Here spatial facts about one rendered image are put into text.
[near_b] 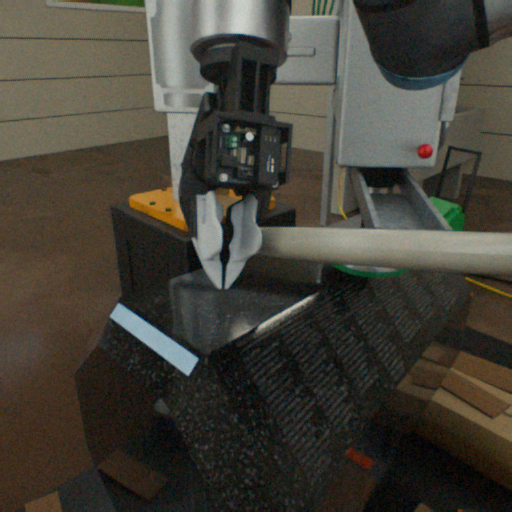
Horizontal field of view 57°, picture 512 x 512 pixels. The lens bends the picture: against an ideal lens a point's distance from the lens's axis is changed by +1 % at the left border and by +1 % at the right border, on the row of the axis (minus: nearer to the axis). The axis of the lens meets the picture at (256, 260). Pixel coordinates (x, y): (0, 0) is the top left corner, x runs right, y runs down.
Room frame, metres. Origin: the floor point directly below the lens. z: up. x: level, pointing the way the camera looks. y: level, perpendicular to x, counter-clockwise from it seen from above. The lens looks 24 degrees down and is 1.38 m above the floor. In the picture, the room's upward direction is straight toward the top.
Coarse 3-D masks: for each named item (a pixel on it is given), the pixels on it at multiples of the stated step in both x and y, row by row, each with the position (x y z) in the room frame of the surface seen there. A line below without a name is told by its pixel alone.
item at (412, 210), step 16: (352, 176) 1.20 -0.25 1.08; (400, 176) 1.14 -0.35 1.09; (368, 192) 0.93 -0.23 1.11; (416, 192) 0.95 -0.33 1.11; (368, 208) 0.83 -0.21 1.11; (384, 208) 0.96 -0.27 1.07; (400, 208) 0.96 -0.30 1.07; (416, 208) 0.93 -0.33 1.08; (432, 208) 0.82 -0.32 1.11; (368, 224) 0.80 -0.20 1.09; (384, 224) 0.86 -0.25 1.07; (400, 224) 0.86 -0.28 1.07; (416, 224) 0.86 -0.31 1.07; (432, 224) 0.79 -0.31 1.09; (448, 224) 0.74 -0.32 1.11
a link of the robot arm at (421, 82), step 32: (352, 0) 0.50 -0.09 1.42; (416, 0) 0.46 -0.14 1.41; (448, 0) 0.48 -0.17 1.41; (480, 0) 0.47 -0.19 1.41; (384, 32) 0.49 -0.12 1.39; (416, 32) 0.48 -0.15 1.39; (448, 32) 0.48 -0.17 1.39; (480, 32) 0.48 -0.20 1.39; (384, 64) 0.52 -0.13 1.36; (416, 64) 0.50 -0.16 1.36; (448, 64) 0.51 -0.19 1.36
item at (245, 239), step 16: (240, 208) 0.44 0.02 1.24; (256, 208) 0.42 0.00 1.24; (240, 224) 0.43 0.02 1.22; (256, 224) 0.41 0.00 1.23; (240, 240) 0.42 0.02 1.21; (256, 240) 0.40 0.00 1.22; (224, 256) 0.43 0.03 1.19; (240, 256) 0.42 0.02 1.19; (224, 272) 0.41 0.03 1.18; (224, 288) 0.41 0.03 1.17
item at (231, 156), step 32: (224, 64) 0.45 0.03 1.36; (256, 64) 0.43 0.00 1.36; (224, 96) 0.45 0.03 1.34; (256, 96) 0.41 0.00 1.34; (224, 128) 0.41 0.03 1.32; (256, 128) 0.43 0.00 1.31; (288, 128) 0.42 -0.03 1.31; (192, 160) 0.44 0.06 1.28; (224, 160) 0.39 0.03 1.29; (256, 160) 0.41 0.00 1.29; (288, 160) 0.41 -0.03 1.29
